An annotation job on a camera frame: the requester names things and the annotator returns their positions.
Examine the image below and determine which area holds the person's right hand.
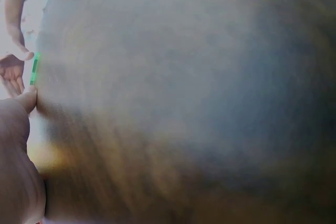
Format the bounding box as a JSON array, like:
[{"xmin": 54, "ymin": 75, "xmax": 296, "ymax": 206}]
[{"xmin": 0, "ymin": 0, "xmax": 35, "ymax": 98}]

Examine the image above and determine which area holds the green strip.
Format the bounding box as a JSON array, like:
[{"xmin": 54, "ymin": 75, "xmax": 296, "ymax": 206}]
[{"xmin": 29, "ymin": 51, "xmax": 42, "ymax": 86}]

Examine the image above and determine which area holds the person's left hand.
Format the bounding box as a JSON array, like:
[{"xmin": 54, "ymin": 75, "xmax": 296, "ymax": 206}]
[{"xmin": 0, "ymin": 87, "xmax": 47, "ymax": 224}]

